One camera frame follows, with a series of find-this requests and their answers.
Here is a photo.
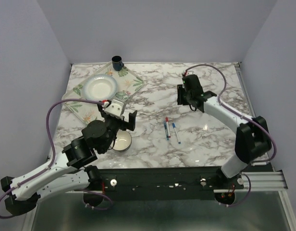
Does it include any white marker red tip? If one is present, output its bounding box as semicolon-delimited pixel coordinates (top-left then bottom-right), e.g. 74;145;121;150
165;117;171;138

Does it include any white marker blue tip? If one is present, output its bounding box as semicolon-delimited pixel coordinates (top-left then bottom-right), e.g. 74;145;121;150
172;123;181;144

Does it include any blue gel pen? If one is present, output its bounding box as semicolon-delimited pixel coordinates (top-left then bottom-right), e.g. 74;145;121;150
163;121;169;140

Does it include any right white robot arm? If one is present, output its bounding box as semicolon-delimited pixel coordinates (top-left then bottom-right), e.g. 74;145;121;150
177;75;272;189

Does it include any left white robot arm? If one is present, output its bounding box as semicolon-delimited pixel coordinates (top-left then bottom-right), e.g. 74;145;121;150
1;103;137;217

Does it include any white blue-rimmed plate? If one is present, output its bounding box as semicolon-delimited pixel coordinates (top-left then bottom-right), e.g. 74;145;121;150
81;74;118;101

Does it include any white dark-rimmed bowl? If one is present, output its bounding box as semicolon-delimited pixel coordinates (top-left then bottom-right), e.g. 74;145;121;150
112;130;132;152

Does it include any dark blue mug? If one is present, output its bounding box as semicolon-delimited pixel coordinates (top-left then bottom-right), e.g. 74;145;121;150
111;55;124;72

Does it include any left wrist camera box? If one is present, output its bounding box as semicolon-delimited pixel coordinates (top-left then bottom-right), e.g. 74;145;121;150
104;99;126;120

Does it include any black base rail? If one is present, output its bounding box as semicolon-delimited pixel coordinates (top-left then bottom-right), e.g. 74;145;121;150
85;166;244;201

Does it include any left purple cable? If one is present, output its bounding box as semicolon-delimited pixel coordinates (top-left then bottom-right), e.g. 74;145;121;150
0;99;110;218

